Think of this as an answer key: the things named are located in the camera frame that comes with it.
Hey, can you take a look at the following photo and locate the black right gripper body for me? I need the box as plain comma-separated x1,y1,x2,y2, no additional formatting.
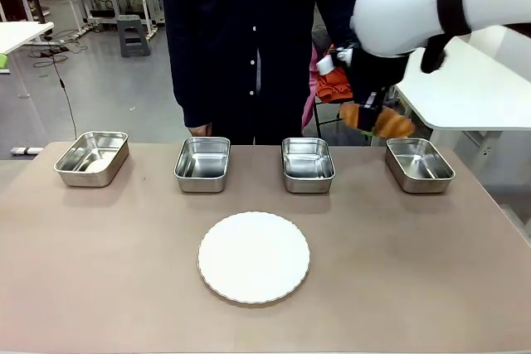
343,44,411,107

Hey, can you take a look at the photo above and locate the golden brown croissant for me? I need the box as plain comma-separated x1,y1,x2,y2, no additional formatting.
339,103,417,140

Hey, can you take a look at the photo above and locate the person left forearm navy sleeve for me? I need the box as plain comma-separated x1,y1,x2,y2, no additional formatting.
313,0,362,53

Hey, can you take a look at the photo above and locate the person right forearm navy sleeve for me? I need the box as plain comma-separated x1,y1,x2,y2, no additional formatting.
164,38,213,128

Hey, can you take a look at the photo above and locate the rectangular steel container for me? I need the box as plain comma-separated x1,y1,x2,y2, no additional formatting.
173,136,231,194
281,137,336,195
384,137,456,195
53,130,130,188

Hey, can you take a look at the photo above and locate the person right hand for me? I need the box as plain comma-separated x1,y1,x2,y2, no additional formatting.
189,122,214,138

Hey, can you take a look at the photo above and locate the orange cloth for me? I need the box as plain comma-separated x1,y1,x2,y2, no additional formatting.
316,44,354,104

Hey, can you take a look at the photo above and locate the pink cloth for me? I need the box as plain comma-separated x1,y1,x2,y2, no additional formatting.
301,46,319,130

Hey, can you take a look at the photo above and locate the large white table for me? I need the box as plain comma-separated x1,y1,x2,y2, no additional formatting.
393,24,531,132

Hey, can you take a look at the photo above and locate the person torso in navy shirt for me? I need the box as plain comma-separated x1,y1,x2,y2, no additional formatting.
159,0,360,146

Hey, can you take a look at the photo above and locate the white scalloped round plate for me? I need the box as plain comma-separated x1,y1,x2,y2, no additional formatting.
197,211,311,304

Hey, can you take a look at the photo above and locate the grey plastic step stool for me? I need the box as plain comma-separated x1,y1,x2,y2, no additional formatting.
117,14,151,58

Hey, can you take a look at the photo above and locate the white table foot bar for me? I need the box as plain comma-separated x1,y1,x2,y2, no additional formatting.
9,146,44,157

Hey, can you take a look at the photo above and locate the small white side table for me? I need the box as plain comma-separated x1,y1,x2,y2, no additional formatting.
0,21,56,100

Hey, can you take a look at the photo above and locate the black chair frame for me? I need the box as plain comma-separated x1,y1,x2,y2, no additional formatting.
312,95,348,128

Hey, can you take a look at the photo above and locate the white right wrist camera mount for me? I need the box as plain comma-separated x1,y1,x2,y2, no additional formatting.
316,47,353,75

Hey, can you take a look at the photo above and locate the black right arm cable sleeve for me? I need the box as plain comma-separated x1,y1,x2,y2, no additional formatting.
420,33,450,75

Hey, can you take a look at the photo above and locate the black strap on right arm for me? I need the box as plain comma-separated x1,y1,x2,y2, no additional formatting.
435,0,474,36

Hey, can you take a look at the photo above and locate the black floor cable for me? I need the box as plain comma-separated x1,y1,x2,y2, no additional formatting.
29,34,79,140

